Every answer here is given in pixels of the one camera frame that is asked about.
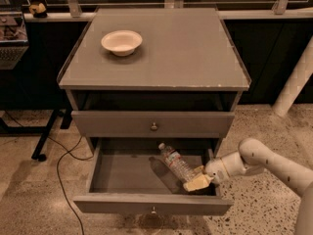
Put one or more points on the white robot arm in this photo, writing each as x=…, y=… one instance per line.
x=253, y=156

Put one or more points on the clear plastic water bottle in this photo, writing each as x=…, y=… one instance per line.
x=176, y=163

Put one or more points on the round drawer knob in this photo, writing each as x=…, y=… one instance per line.
x=154, y=127
x=153, y=210

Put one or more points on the round top drawer knob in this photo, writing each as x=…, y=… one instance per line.
x=154, y=127

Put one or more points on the grey drawer cabinet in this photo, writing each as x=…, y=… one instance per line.
x=186, y=63

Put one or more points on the white paper bowl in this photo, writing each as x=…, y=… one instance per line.
x=122, y=42

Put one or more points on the round middle drawer knob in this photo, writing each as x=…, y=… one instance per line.
x=153, y=210

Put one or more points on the grey top drawer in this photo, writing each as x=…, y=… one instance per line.
x=137, y=124

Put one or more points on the black desk frame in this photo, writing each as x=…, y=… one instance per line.
x=41, y=131

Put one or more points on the metal window railing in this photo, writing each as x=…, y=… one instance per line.
x=75, y=4

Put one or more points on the open laptop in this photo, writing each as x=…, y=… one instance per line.
x=13, y=39

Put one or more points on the grey open middle drawer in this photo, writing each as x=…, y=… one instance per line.
x=129, y=176

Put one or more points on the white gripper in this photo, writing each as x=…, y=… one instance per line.
x=214, y=171

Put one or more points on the yellow black small object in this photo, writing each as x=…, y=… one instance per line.
x=38, y=9

